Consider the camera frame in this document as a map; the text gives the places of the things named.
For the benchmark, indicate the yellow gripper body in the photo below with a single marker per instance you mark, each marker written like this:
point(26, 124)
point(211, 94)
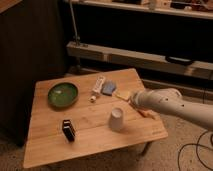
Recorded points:
point(124, 95)

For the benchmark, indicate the white ceramic cup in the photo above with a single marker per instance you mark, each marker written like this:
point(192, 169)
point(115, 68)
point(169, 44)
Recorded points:
point(116, 119)

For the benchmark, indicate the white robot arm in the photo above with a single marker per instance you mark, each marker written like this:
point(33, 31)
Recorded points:
point(169, 101)

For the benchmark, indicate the black eraser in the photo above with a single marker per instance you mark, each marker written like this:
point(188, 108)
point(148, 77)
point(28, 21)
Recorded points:
point(68, 130)

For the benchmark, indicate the blue sponge block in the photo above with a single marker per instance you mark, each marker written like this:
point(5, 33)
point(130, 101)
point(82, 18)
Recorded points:
point(108, 88)

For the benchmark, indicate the orange carrot toy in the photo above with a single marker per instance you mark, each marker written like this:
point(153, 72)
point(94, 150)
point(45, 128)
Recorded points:
point(146, 113)

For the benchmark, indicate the wooden folding table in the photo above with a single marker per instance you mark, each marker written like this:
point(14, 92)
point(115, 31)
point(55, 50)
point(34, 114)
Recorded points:
point(47, 143)

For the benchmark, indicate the metal shelf rack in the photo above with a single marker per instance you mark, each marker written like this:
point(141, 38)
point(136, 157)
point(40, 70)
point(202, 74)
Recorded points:
point(172, 41)

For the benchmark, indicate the green bowl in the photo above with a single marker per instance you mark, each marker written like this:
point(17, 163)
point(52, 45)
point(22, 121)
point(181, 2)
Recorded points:
point(62, 95)

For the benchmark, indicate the dark cabinet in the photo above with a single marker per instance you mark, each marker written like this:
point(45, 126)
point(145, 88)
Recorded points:
point(31, 49)

